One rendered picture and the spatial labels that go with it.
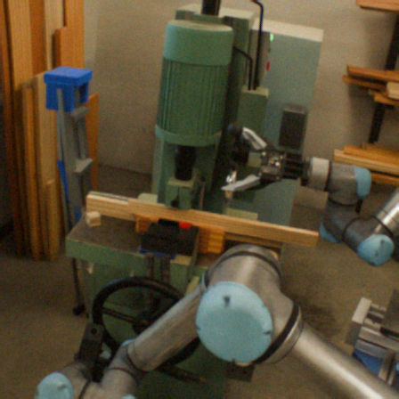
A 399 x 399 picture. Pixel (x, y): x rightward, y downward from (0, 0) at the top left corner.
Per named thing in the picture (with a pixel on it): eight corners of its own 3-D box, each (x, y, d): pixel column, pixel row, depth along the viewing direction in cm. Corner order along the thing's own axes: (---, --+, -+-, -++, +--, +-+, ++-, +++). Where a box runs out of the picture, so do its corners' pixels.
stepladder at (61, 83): (65, 316, 253) (36, 73, 204) (84, 287, 276) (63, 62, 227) (95, 320, 250) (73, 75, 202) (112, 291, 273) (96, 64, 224)
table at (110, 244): (52, 273, 141) (51, 255, 138) (89, 223, 168) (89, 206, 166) (272, 320, 134) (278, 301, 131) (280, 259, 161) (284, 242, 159)
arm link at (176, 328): (256, 208, 95) (109, 342, 117) (245, 238, 85) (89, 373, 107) (302, 250, 96) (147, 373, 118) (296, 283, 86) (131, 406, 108)
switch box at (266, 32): (244, 77, 163) (250, 28, 156) (247, 71, 172) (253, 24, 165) (264, 80, 162) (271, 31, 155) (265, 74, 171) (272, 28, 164)
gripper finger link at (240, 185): (219, 186, 125) (256, 169, 124) (221, 187, 131) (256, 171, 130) (225, 199, 124) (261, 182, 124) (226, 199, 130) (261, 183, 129)
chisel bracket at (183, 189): (163, 211, 150) (166, 183, 147) (175, 191, 163) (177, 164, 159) (190, 215, 150) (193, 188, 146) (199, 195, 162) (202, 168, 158)
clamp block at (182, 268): (131, 283, 137) (132, 254, 133) (144, 256, 149) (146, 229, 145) (187, 295, 135) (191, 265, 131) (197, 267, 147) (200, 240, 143)
